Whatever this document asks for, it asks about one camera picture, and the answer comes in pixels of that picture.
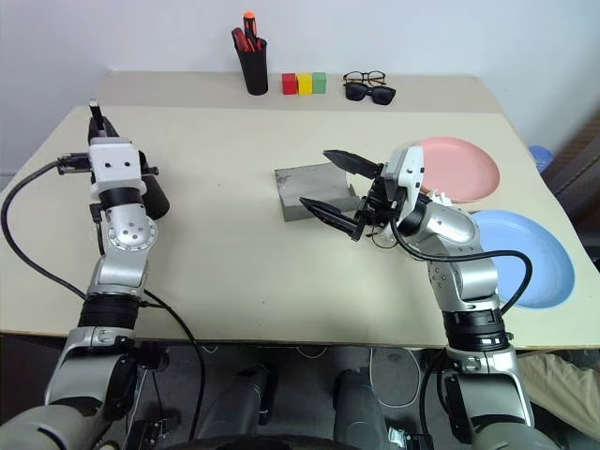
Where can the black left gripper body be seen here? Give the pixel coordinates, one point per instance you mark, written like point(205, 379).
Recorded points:
point(75, 164)

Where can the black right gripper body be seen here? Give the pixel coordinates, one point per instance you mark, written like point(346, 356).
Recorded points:
point(379, 206)

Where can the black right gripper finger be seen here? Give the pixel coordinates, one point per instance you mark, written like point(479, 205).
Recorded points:
point(330, 213)
point(351, 163)

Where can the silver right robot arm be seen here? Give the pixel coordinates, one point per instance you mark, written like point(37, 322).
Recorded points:
point(450, 225)

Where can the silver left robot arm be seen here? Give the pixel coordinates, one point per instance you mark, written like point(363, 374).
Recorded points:
point(129, 232)

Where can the thin-framed clear glasses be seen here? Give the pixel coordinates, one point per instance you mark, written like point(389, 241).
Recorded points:
point(380, 244)

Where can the brown-framed glasses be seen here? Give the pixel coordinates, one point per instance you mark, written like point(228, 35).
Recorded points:
point(350, 77)

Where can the black sunglasses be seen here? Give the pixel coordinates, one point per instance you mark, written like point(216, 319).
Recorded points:
point(355, 92)

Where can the green block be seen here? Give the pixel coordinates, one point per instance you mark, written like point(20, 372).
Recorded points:
point(319, 83)

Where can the pink plate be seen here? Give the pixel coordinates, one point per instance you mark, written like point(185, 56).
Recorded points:
point(459, 164)

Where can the yellow block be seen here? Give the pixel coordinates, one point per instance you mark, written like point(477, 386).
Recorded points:
point(305, 84)

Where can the red block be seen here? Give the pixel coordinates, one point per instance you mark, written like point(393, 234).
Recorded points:
point(289, 85)

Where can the tall black pen holder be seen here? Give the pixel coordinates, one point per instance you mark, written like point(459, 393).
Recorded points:
point(254, 70)

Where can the red and orange tool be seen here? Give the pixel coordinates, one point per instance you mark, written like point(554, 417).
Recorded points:
point(258, 44)

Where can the blue plate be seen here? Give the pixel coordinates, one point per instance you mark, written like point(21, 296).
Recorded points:
point(529, 253)

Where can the blue plastic container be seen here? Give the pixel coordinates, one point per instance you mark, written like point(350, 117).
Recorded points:
point(540, 157)

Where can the orange-tipped black tool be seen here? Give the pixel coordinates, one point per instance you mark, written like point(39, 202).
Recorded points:
point(249, 25)

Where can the dark rounded grey shape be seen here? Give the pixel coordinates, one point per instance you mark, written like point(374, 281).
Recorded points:
point(356, 408)
point(234, 403)

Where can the dark brown furniture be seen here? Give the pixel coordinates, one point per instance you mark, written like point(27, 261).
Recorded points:
point(579, 178)

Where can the beige cloth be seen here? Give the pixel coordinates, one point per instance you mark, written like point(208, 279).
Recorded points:
point(558, 384)

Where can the black box on floor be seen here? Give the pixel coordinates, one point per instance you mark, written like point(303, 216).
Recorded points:
point(152, 431)

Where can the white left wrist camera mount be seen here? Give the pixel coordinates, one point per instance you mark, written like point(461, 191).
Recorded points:
point(115, 164)

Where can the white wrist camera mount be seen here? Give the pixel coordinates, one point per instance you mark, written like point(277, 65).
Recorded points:
point(115, 164)
point(412, 164)

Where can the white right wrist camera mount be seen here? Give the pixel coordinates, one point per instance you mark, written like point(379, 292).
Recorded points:
point(412, 164)

